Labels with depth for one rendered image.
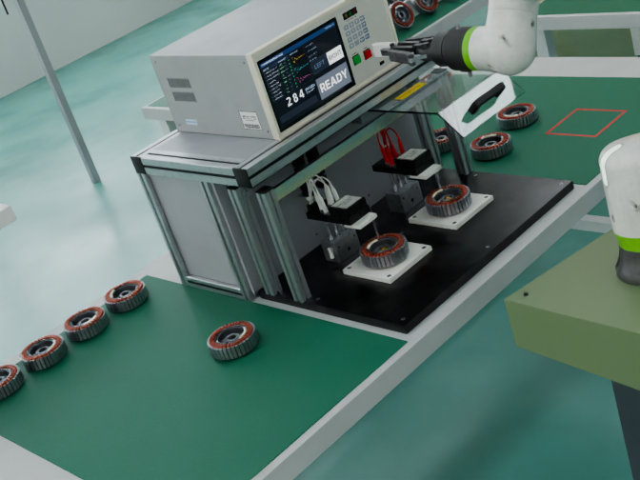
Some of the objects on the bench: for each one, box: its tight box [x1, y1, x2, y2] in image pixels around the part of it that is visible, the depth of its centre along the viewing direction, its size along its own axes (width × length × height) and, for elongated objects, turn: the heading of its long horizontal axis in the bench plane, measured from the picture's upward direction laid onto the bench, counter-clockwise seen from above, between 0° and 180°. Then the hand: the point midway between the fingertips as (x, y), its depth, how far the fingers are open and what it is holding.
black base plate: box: [258, 169, 574, 334], centre depth 257 cm, size 47×64×2 cm
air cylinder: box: [385, 179, 423, 213], centre depth 272 cm, size 5×8×6 cm
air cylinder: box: [320, 227, 361, 263], centre depth 258 cm, size 5×8×6 cm
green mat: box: [0, 275, 408, 480], centre depth 238 cm, size 94×61×1 cm, turn 76°
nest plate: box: [343, 242, 432, 284], centre depth 249 cm, size 15×15×1 cm
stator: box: [424, 184, 472, 217], centre depth 261 cm, size 11×11×4 cm
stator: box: [359, 233, 410, 269], centre depth 248 cm, size 11×11×4 cm
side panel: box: [137, 173, 260, 302], centre depth 261 cm, size 28×3×32 cm, turn 76°
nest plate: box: [409, 193, 493, 230], centre depth 262 cm, size 15×15×1 cm
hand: (385, 50), depth 244 cm, fingers closed
